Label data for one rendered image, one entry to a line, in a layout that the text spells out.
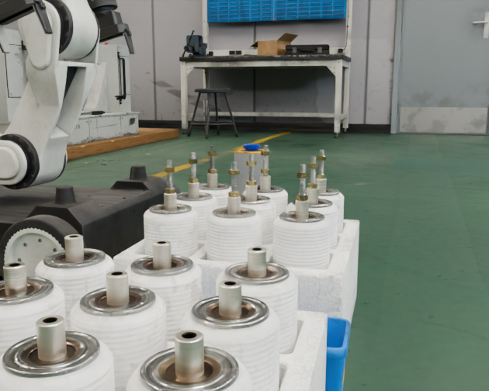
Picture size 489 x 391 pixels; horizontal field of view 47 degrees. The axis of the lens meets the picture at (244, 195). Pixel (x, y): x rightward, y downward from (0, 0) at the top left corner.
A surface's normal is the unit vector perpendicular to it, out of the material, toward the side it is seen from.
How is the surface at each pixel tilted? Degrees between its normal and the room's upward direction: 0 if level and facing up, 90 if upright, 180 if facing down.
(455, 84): 90
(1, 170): 90
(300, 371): 0
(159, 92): 90
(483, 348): 0
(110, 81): 90
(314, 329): 0
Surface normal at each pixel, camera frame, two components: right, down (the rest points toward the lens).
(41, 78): -0.27, 0.58
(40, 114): -0.29, 0.18
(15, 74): 0.96, 0.06
